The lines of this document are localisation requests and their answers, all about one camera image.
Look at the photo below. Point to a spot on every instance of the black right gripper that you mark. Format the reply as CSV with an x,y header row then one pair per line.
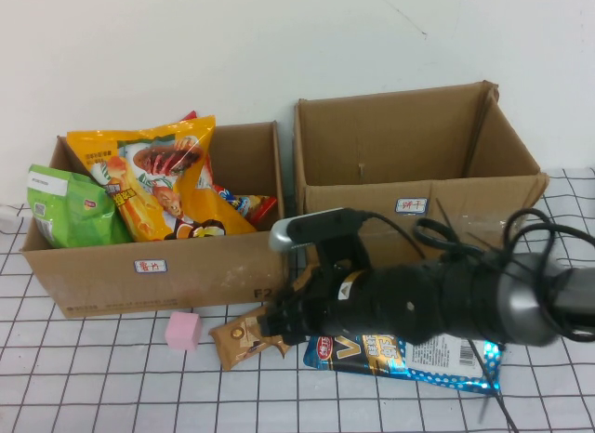
x,y
339,307

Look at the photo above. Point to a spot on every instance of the large yellow chips bag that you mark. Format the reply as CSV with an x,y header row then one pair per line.
x,y
176,187

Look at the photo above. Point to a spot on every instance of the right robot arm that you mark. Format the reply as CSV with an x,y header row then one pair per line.
x,y
465,298

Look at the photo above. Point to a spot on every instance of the small red snack bag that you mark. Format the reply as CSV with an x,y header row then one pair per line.
x,y
251,204

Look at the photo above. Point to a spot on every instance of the brown wafer packet with picture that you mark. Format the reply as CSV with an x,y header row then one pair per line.
x,y
232,345

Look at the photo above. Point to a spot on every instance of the cardboard box with F2 print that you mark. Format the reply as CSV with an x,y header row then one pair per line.
x,y
209,270

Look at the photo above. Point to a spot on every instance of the blue Vikar shrimp chips bag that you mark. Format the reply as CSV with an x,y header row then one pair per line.
x,y
372,358

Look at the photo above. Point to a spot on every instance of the pink cube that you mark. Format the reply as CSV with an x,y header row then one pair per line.
x,y
183,331

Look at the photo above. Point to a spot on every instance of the white label with red writing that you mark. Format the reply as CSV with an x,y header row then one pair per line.
x,y
412,206
151,266

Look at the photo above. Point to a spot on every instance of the taped cardboard box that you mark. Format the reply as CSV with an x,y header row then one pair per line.
x,y
372,140

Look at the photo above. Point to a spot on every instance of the red shrimp strip bag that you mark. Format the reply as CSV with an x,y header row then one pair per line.
x,y
189,115

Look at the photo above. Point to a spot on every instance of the green chip bag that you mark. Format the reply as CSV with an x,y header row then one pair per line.
x,y
79,214

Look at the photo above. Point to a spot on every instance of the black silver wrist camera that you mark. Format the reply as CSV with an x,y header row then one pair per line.
x,y
316,226

